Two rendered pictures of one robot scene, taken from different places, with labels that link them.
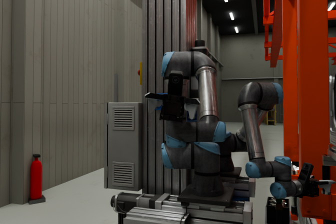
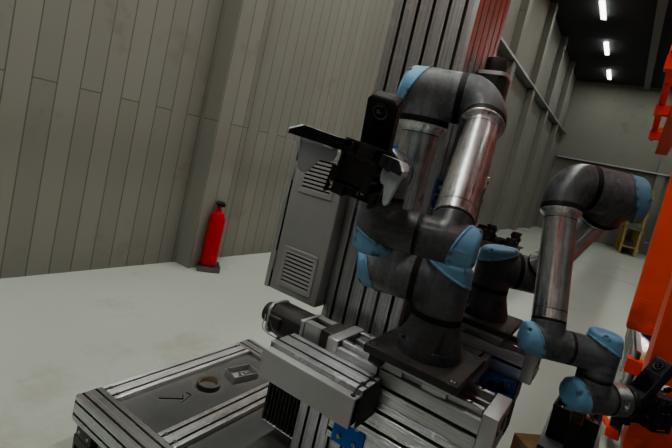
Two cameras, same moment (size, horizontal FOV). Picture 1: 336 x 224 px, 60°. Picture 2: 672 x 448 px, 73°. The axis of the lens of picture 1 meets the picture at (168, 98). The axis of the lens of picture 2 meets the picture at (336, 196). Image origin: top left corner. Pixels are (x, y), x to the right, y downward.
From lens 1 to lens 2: 0.31 m
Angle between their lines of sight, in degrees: 16
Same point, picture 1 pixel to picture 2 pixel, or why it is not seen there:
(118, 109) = not seen: hidden behind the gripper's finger
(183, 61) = (441, 88)
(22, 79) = (222, 85)
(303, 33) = not seen: outside the picture
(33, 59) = (245, 57)
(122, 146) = (306, 223)
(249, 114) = (559, 228)
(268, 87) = (620, 182)
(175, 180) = (382, 309)
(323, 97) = not seen: outside the picture
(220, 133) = (464, 250)
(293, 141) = (656, 298)
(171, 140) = (361, 238)
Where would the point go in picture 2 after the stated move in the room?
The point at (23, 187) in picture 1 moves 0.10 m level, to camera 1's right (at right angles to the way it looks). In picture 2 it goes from (193, 243) to (203, 247)
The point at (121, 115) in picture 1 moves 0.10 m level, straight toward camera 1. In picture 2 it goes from (316, 169) to (311, 169)
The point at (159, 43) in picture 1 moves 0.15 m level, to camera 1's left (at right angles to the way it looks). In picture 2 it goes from (415, 49) to (363, 41)
